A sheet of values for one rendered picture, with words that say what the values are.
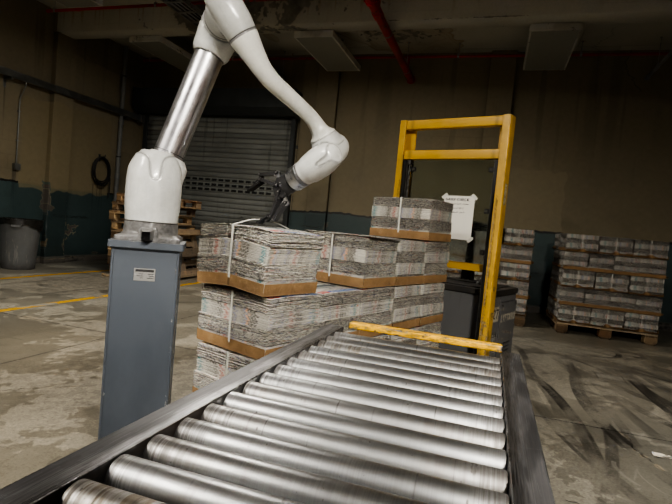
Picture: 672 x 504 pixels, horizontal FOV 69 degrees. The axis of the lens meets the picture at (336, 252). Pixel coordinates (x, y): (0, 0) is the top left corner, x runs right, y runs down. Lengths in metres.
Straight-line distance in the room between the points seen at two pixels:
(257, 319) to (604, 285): 5.78
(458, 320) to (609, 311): 3.99
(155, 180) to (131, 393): 0.62
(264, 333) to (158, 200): 0.58
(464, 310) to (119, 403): 2.30
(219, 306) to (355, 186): 7.22
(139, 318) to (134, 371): 0.16
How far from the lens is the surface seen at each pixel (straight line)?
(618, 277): 7.11
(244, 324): 1.81
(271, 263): 1.70
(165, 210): 1.53
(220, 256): 1.85
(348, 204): 8.98
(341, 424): 0.80
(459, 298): 3.33
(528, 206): 8.64
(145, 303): 1.54
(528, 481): 0.73
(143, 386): 1.60
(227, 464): 0.67
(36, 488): 0.64
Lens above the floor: 1.10
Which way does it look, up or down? 3 degrees down
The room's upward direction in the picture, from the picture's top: 5 degrees clockwise
